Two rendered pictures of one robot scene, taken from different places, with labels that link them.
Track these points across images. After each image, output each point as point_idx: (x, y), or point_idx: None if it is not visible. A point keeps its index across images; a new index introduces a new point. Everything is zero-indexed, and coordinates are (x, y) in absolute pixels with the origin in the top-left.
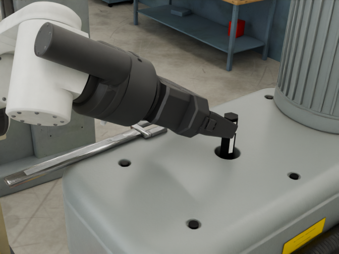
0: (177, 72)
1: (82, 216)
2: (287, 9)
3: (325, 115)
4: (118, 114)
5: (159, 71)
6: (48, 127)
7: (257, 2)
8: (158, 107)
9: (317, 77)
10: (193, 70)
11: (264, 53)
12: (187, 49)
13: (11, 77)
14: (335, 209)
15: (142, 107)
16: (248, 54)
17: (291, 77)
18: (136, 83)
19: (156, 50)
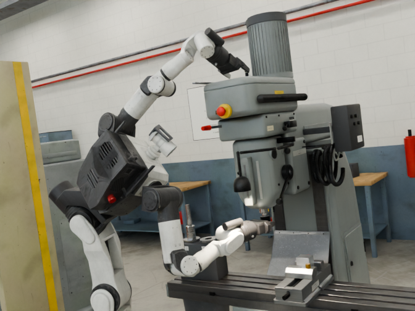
0: (147, 257)
1: (218, 87)
2: (218, 190)
3: (272, 73)
4: (222, 57)
5: (131, 260)
6: (69, 284)
7: (194, 194)
8: (229, 58)
9: (265, 62)
10: (159, 253)
11: (212, 229)
12: (147, 244)
13: (198, 44)
14: (285, 89)
15: (226, 55)
16: (199, 236)
17: (257, 68)
18: (224, 49)
19: (121, 250)
